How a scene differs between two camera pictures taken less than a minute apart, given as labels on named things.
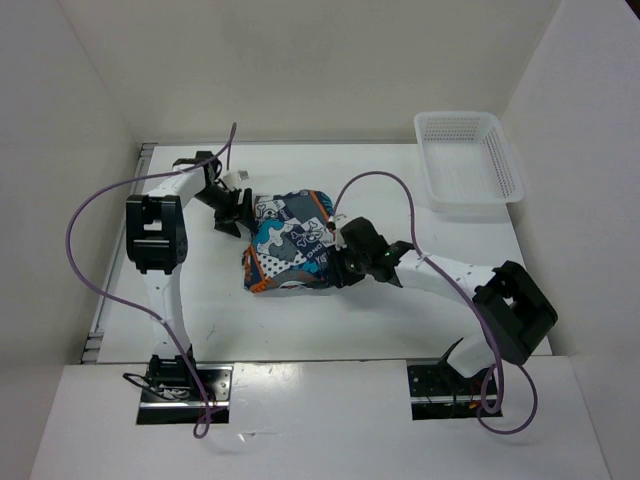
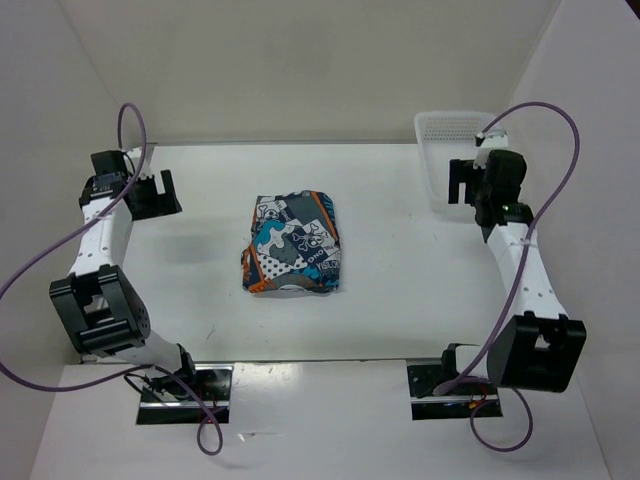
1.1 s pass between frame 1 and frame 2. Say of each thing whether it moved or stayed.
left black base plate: stayed
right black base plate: stayed
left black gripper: moved
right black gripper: moved
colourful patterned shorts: stayed
